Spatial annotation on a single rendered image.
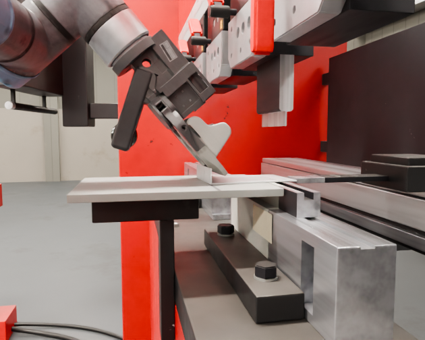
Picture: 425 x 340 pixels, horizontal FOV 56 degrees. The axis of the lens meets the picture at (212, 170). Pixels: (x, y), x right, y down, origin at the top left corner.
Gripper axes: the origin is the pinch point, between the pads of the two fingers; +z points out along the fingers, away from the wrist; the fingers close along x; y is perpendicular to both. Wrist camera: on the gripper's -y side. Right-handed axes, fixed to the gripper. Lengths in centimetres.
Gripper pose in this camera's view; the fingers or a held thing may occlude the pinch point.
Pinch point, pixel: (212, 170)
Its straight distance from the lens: 59.2
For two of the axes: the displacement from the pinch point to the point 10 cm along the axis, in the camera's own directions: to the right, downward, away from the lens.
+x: -2.0, -0.9, 9.8
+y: 7.4, -6.6, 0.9
